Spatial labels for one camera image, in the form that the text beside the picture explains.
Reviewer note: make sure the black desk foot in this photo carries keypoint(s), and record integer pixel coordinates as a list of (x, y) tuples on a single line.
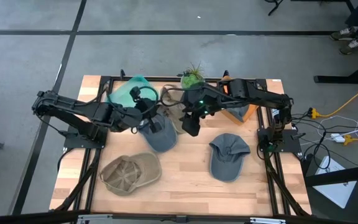
[(346, 78)]

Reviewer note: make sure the black aluminium table frame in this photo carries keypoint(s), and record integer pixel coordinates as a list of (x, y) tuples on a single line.
[(169, 79)]

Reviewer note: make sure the black overhead camera frame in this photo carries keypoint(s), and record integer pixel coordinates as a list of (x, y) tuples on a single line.
[(42, 217)]

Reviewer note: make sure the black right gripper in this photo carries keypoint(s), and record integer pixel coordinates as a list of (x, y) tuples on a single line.
[(192, 126)]

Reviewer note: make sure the tan baseball cap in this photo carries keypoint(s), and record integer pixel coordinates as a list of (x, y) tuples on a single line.
[(172, 115), (148, 169)]

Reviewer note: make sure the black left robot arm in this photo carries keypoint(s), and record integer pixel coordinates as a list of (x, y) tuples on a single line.
[(73, 105)]

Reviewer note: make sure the translucent orange bin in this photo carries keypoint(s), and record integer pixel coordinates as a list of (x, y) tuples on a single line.
[(254, 109)]

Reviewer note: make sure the potted plant triangle-pattern pot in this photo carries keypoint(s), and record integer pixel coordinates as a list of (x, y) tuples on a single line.
[(191, 81)]

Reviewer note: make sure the white flat box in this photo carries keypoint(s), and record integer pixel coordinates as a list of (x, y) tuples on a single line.
[(334, 183)]

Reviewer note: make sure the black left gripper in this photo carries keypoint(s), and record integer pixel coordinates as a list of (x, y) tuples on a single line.
[(147, 110)]

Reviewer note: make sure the black metal bar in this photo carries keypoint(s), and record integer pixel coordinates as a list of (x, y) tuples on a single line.
[(340, 175)]

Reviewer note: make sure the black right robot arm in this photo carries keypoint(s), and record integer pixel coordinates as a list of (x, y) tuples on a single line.
[(259, 95)]

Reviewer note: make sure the person's shoe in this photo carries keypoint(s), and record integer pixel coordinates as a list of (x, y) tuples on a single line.
[(342, 33), (351, 46)]

